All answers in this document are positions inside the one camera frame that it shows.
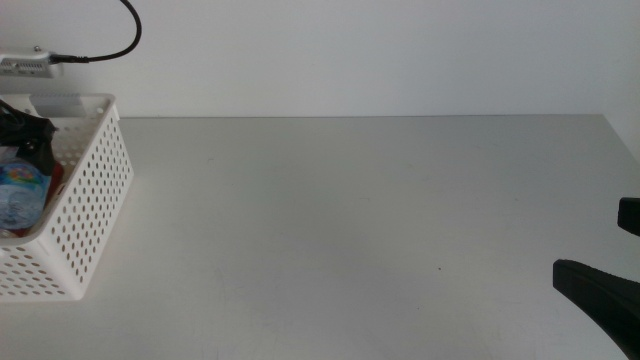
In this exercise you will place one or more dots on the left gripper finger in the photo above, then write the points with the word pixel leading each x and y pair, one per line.
pixel 42 142

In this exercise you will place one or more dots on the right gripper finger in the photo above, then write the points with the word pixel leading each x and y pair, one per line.
pixel 605 295
pixel 630 216

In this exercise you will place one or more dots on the red cola can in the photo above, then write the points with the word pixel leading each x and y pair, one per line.
pixel 56 177

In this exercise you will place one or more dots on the clear water bottle blue cap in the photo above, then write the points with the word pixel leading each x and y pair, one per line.
pixel 22 195

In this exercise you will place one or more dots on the white perforated plastic basket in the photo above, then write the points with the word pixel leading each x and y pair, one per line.
pixel 85 210

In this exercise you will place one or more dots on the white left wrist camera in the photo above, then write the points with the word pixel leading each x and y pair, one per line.
pixel 25 65

